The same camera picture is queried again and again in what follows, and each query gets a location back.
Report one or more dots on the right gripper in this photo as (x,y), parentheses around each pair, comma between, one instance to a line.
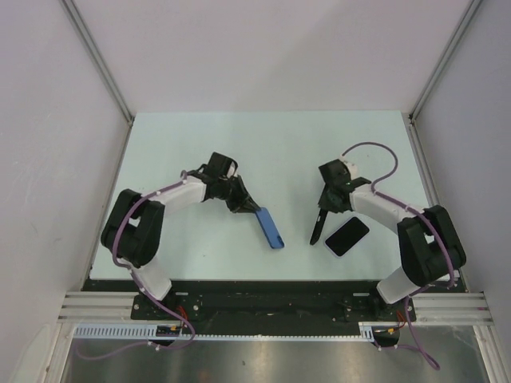
(325,204)

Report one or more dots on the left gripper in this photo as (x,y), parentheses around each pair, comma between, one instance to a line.
(239,203)

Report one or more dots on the blue phone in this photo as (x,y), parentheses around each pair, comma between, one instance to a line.
(270,231)

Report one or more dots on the black phone case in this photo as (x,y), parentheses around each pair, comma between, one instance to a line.
(318,227)

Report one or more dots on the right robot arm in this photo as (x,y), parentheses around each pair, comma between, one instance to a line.
(429,245)

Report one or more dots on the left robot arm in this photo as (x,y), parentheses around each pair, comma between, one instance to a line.
(133,229)

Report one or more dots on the phone in lilac case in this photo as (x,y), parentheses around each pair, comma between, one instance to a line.
(346,236)

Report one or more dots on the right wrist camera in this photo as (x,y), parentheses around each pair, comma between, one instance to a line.
(351,168)

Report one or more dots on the right aluminium frame post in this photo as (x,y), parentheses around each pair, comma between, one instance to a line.
(447,54)

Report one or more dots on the aluminium frame post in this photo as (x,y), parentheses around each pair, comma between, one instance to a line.
(447,54)
(91,47)

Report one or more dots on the slotted cable duct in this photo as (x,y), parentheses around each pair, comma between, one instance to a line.
(346,332)

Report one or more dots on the left aluminium frame post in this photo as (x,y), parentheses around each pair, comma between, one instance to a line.
(91,47)

